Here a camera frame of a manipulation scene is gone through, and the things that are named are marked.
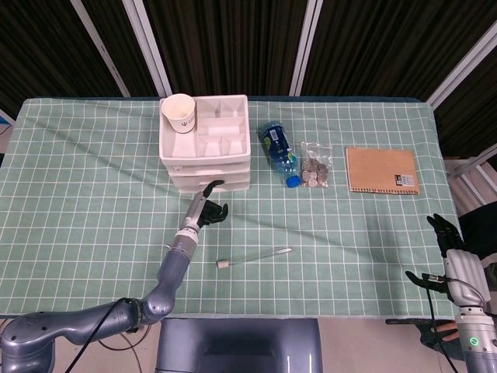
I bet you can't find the grey robot torso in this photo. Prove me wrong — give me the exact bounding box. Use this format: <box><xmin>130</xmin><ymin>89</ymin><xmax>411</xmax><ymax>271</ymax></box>
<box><xmin>155</xmin><ymin>317</ymin><xmax>324</xmax><ymax>373</ymax></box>

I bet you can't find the brown spiral notebook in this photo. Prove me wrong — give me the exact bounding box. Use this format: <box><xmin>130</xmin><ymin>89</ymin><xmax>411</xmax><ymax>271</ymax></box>
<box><xmin>345</xmin><ymin>146</ymin><xmax>422</xmax><ymax>196</ymax></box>

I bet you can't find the glass test tube white stopper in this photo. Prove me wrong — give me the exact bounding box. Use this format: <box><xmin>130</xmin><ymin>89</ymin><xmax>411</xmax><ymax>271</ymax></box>
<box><xmin>216</xmin><ymin>246</ymin><xmax>294</xmax><ymax>270</ymax></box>

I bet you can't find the blue plastic water bottle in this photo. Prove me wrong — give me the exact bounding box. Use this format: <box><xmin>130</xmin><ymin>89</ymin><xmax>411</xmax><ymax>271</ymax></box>
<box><xmin>259</xmin><ymin>121</ymin><xmax>302</xmax><ymax>189</ymax></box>

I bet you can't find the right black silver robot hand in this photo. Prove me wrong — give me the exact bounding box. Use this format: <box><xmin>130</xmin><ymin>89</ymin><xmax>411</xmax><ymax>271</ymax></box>
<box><xmin>405</xmin><ymin>213</ymin><xmax>492</xmax><ymax>309</ymax></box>

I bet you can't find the white metal frame stand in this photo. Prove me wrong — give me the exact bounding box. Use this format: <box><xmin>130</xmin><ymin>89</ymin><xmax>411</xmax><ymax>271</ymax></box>
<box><xmin>444</xmin><ymin>143</ymin><xmax>497</xmax><ymax>209</ymax></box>

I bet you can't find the white partition post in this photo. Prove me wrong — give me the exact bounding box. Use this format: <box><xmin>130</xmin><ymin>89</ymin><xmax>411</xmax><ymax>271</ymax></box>
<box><xmin>289</xmin><ymin>0</ymin><xmax>324</xmax><ymax>97</ymax></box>
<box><xmin>123</xmin><ymin>0</ymin><xmax>174</xmax><ymax>98</ymax></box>
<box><xmin>71</xmin><ymin>0</ymin><xmax>130</xmax><ymax>98</ymax></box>
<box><xmin>426</xmin><ymin>38</ymin><xmax>497</xmax><ymax>110</ymax></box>

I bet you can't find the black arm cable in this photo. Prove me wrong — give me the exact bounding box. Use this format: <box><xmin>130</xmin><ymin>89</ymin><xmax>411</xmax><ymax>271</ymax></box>
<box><xmin>69</xmin><ymin>298</ymin><xmax>135</xmax><ymax>373</ymax></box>

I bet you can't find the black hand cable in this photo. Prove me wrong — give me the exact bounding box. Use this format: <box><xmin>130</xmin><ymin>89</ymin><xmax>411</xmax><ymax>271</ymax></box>
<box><xmin>422</xmin><ymin>273</ymin><xmax>460</xmax><ymax>373</ymax></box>

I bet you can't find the white plastic drawer unit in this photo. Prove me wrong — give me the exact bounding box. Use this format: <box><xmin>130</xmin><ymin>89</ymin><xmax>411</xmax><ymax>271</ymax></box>
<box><xmin>158</xmin><ymin>94</ymin><xmax>252</xmax><ymax>193</ymax></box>

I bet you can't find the clear bag of coins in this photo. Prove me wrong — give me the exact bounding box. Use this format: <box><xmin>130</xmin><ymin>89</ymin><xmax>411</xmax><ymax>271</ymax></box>
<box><xmin>300</xmin><ymin>141</ymin><xmax>333</xmax><ymax>188</ymax></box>

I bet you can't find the black pleated curtain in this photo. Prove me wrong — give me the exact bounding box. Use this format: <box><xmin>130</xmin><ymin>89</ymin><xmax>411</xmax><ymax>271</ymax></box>
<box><xmin>0</xmin><ymin>0</ymin><xmax>497</xmax><ymax>156</ymax></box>

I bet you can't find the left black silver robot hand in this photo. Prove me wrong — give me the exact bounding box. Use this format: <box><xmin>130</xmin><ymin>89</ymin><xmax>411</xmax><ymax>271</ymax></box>
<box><xmin>182</xmin><ymin>179</ymin><xmax>230</xmax><ymax>235</ymax></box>

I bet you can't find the white paper cup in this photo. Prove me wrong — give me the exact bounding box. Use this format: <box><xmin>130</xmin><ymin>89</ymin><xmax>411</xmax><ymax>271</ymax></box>
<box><xmin>161</xmin><ymin>93</ymin><xmax>198</xmax><ymax>135</ymax></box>

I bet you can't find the black glove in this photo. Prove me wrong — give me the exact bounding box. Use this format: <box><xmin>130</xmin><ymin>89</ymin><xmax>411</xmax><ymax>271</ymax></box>
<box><xmin>418</xmin><ymin>321</ymin><xmax>461</xmax><ymax>353</ymax></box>

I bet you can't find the green checked tablecloth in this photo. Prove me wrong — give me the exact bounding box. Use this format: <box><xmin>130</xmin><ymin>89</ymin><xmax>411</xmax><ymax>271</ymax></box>
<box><xmin>0</xmin><ymin>96</ymin><xmax>467</xmax><ymax>319</ymax></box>

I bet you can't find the dark fabric clothing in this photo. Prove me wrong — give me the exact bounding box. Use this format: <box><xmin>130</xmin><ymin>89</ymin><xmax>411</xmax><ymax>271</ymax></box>
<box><xmin>457</xmin><ymin>200</ymin><xmax>497</xmax><ymax>270</ymax></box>

